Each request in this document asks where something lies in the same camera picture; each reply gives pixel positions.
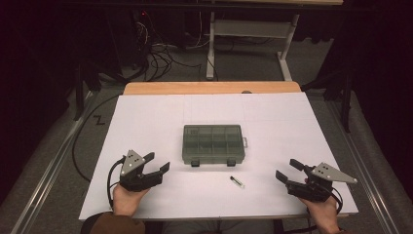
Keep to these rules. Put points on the person's left hand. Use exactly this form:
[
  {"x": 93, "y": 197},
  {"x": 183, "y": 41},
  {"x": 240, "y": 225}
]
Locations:
[{"x": 126, "y": 201}]

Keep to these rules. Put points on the white metal desk frame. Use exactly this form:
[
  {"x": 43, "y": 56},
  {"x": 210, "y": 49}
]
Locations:
[{"x": 250, "y": 29}]

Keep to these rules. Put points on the person's right hand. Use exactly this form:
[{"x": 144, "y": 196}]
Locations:
[{"x": 321, "y": 211}]

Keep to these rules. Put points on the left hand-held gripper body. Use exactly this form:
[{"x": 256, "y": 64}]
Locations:
[{"x": 133, "y": 175}]

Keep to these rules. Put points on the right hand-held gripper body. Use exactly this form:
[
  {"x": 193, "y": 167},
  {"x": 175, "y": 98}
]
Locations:
[{"x": 316, "y": 188}]

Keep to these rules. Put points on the aluminium floor rail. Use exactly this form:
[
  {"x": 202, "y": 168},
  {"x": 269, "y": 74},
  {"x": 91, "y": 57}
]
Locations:
[
  {"x": 363, "y": 169},
  {"x": 48, "y": 169}
]

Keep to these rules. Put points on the smoky clear compartment box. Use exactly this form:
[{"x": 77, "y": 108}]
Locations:
[{"x": 212, "y": 144}]

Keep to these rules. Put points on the wooden table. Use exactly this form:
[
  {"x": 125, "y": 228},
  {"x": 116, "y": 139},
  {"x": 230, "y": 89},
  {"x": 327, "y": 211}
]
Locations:
[{"x": 211, "y": 87}]

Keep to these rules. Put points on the small black screw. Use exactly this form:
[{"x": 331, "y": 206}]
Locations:
[{"x": 237, "y": 182}]

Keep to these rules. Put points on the black metal stand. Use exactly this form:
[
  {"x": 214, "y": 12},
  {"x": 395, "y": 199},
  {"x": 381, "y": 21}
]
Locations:
[
  {"x": 79, "y": 91},
  {"x": 345, "y": 97}
]

